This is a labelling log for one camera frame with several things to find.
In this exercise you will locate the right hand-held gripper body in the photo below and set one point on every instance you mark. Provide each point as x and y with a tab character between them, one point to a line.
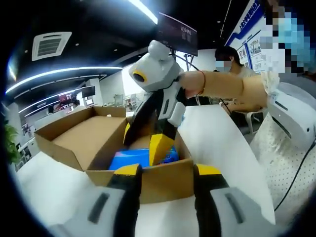
158	71

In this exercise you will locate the person's right hand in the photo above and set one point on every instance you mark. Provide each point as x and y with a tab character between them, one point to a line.
192	84

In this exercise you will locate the brown cardboard shoe box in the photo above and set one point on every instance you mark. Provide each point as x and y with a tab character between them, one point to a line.
86	130

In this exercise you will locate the dark hanging display screen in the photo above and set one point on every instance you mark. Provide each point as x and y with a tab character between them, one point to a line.
177	32

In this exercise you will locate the ceiling light strip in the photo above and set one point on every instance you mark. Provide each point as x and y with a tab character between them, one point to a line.
144	11
61	72

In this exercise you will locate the person's white dotted clothing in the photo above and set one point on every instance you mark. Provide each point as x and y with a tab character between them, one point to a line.
279	172

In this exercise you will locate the blue soft tissue packet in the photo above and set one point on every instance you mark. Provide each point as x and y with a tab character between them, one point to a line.
130	158

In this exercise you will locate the red display screen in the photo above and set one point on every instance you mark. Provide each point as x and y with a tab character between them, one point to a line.
66	98

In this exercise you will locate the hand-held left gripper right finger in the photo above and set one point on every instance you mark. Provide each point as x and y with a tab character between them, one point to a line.
222	209

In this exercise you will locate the white chair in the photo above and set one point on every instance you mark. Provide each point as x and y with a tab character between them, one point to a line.
254	118

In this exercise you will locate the green potted plant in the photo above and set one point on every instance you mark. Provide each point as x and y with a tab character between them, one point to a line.
11	143

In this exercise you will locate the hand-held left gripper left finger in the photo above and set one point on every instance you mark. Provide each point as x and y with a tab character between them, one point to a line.
108	209

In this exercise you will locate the small black monitor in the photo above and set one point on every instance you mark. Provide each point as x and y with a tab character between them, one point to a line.
88	90

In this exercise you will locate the blue wall poster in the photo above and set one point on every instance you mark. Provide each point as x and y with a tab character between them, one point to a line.
247	37

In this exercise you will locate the white chest-worn device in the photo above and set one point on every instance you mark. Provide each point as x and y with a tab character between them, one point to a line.
291	116

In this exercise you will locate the ceiling air conditioner unit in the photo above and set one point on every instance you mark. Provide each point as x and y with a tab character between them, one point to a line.
50	45

